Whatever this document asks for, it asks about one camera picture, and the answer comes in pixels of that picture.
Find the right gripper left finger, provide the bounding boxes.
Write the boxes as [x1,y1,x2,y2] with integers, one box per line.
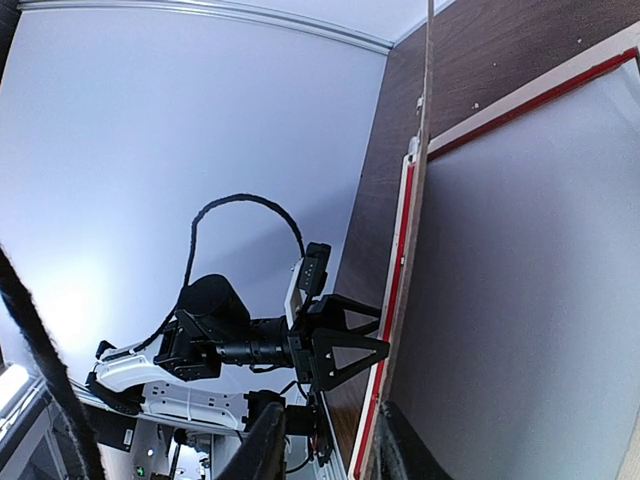
[216,402,286,480]

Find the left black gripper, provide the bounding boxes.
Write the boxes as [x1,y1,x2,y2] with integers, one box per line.
[214,294,391,394]

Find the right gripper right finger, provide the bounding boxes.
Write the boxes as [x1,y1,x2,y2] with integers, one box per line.
[374,401,452,480]

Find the brown backing board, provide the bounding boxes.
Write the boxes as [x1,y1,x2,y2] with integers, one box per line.
[347,1,435,479]

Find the wooden picture frame red edge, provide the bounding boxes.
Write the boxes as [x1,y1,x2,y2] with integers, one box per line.
[347,29,640,479]

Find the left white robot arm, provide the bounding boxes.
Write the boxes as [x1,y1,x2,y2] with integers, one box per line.
[86,274,390,432]

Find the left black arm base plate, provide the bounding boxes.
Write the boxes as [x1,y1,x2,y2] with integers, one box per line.
[285,392,334,467]

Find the left black cable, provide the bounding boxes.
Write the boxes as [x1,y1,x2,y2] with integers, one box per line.
[127,192,309,361]

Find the black cable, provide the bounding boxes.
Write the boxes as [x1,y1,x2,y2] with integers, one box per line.
[127,192,309,361]
[0,244,109,480]

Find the right black cable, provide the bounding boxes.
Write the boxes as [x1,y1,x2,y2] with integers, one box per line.
[0,244,109,480]

